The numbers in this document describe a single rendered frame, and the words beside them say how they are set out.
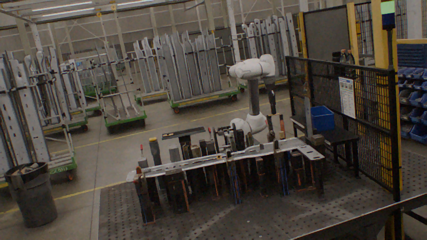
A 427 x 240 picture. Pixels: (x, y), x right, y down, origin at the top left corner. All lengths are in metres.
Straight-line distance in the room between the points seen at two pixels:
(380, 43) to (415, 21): 4.44
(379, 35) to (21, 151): 5.54
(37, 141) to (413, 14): 6.48
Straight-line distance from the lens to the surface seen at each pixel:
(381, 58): 2.43
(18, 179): 4.73
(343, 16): 4.85
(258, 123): 3.43
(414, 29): 6.87
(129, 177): 2.74
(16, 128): 6.47
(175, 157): 2.83
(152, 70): 12.19
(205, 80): 9.91
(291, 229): 2.31
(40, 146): 6.48
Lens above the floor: 1.93
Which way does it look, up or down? 14 degrees down
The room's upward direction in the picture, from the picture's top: 10 degrees counter-clockwise
